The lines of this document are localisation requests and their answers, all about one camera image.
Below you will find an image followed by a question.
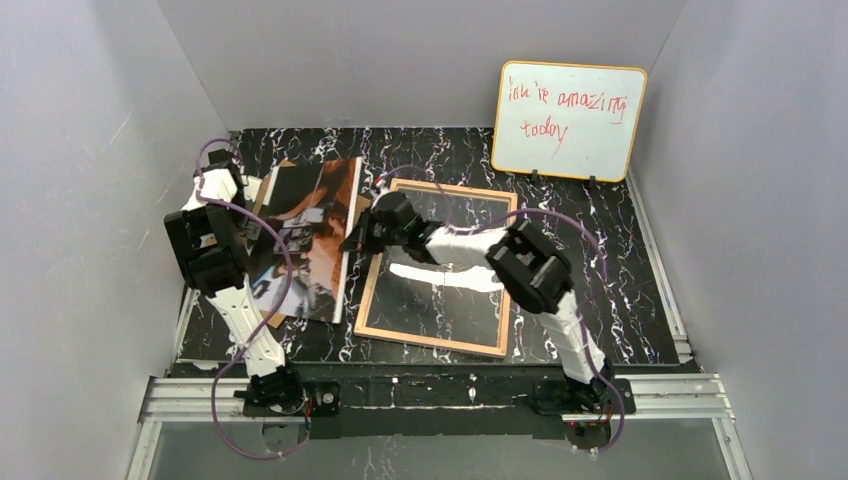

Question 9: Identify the brown cardboard backing board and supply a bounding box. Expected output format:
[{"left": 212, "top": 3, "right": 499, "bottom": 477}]
[{"left": 248, "top": 158, "right": 374, "bottom": 329}]

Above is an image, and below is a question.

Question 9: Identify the printed photo with white border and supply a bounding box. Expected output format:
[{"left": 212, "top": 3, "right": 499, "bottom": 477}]
[{"left": 243, "top": 156, "right": 364, "bottom": 325}]

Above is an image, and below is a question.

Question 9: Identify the white wooden picture frame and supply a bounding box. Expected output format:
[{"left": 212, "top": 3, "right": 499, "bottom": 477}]
[{"left": 352, "top": 177, "right": 519, "bottom": 360}]

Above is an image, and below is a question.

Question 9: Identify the clear plastic sheet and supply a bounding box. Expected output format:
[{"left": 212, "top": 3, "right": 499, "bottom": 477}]
[{"left": 368, "top": 186, "right": 511, "bottom": 349}]

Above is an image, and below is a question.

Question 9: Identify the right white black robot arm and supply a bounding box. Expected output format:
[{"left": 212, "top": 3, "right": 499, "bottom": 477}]
[{"left": 340, "top": 190, "right": 628, "bottom": 419}]

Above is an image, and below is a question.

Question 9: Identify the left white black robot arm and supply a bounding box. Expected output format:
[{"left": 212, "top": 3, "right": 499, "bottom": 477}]
[{"left": 163, "top": 149, "right": 308, "bottom": 415}]

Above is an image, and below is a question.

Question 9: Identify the yellow rimmed whiteboard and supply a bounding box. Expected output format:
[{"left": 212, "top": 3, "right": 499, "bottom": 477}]
[{"left": 490, "top": 60, "right": 648, "bottom": 183}]

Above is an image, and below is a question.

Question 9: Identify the black marble pattern mat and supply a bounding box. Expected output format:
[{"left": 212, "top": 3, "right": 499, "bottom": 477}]
[{"left": 170, "top": 127, "right": 684, "bottom": 367}]

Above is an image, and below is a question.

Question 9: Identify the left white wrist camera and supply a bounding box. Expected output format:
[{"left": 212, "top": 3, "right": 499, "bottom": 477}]
[{"left": 243, "top": 175, "right": 263, "bottom": 203}]

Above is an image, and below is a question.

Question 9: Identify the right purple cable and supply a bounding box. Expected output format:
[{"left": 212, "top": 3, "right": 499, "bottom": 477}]
[{"left": 374, "top": 164, "right": 627, "bottom": 454}]

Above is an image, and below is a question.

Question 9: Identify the aluminium rail base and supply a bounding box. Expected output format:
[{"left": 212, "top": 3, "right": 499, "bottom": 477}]
[{"left": 128, "top": 364, "right": 751, "bottom": 479}]

